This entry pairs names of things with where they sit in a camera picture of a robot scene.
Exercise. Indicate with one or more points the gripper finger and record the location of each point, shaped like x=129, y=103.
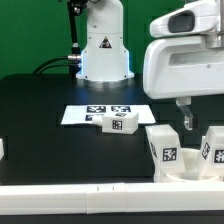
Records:
x=183, y=104

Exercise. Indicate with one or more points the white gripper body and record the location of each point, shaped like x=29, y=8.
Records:
x=186, y=57

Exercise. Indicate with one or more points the white round stool seat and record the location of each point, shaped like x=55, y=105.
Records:
x=191, y=173

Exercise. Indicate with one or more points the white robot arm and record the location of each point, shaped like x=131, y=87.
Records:
x=105, y=60

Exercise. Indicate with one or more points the white marker sheet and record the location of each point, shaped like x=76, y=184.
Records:
x=82, y=114

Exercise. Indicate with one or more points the white front fence bar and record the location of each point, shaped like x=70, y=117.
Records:
x=111, y=198

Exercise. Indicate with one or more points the white left fence piece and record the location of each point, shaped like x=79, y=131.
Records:
x=1, y=149

